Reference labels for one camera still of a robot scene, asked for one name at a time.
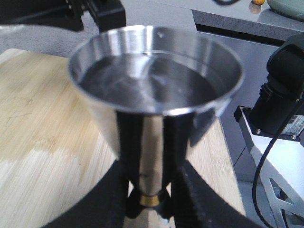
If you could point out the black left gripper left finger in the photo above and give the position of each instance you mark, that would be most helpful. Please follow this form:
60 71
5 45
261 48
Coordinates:
107 204

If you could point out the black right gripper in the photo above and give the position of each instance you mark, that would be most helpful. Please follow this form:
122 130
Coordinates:
64 14

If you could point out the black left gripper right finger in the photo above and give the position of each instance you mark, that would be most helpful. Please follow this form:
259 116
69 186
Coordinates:
194 204

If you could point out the steel double jigger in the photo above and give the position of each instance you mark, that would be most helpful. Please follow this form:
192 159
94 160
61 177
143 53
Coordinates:
154 92

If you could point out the wooden cutting board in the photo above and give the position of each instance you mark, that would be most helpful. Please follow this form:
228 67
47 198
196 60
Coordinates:
51 152

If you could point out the small orange object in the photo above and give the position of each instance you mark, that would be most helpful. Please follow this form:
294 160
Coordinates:
258 2

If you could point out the green object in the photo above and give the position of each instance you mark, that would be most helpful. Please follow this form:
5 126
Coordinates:
289 8

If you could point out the white camera stand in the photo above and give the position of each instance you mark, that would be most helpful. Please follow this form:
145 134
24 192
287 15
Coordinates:
282 174

